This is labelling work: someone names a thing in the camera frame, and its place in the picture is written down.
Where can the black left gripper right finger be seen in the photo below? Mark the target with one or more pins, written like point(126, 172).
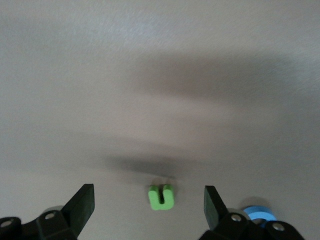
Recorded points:
point(213, 210)

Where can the green foam letter U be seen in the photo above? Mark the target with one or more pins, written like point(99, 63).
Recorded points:
point(153, 200)

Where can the blue foam letter O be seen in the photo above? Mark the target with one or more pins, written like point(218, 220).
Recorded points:
point(257, 211)

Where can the brown table cover sheet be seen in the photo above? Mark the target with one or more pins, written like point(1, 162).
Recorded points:
point(75, 75)

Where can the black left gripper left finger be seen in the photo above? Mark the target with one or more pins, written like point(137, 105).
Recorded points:
point(80, 207)

